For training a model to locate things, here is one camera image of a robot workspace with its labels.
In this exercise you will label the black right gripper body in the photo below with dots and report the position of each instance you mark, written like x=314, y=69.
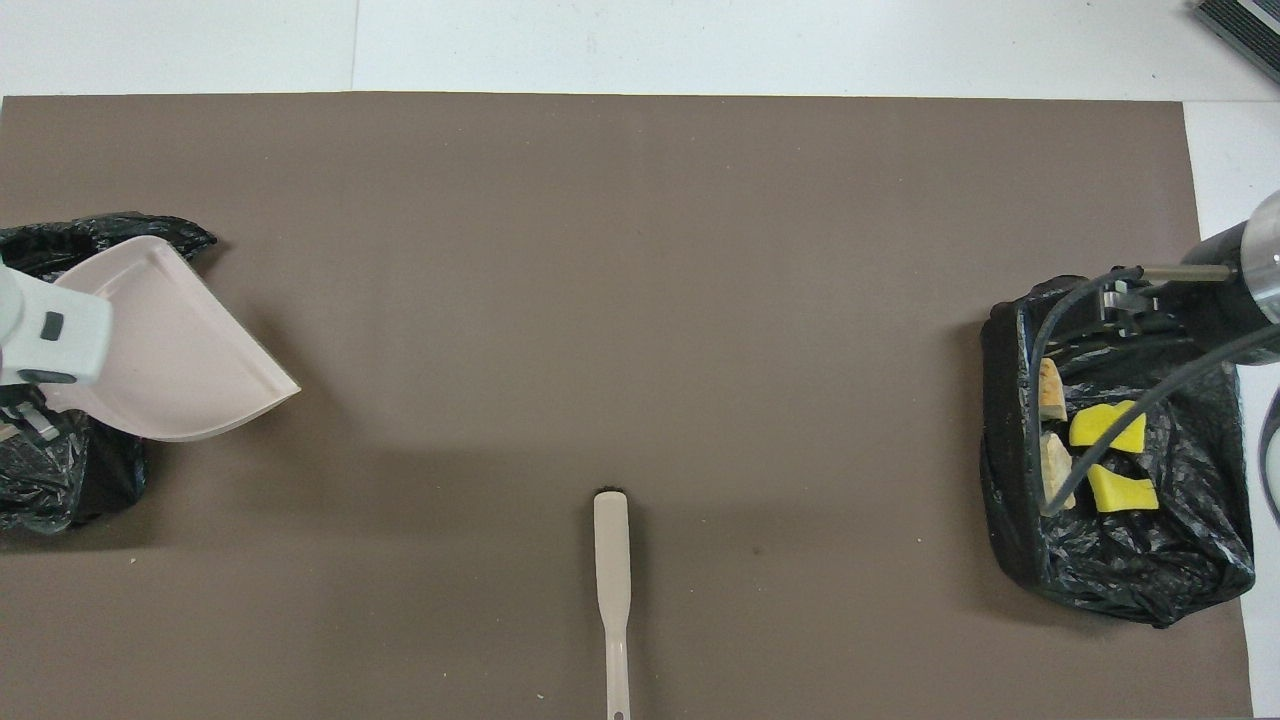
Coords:
x=1215, y=290

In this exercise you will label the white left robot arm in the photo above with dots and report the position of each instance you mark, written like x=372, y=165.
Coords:
x=50, y=335

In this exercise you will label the black trash bag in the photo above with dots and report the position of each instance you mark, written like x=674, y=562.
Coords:
x=60, y=480
x=1130, y=560

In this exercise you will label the brown table mat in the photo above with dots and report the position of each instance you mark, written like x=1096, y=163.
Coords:
x=600, y=300

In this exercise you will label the yellow sponge piece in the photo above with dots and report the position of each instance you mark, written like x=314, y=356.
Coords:
x=1120, y=492
x=1105, y=428

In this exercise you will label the beige hand brush black bristles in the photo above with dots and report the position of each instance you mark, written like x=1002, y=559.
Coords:
x=612, y=560

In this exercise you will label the orange striped croissant piece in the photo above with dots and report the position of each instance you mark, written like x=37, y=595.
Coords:
x=1050, y=392

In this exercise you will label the beige plastic dustpan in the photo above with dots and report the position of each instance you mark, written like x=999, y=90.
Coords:
x=180, y=350

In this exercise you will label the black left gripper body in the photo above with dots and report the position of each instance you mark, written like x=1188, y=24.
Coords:
x=25, y=410

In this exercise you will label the pale beige bread piece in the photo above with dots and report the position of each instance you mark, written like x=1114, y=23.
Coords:
x=1054, y=470

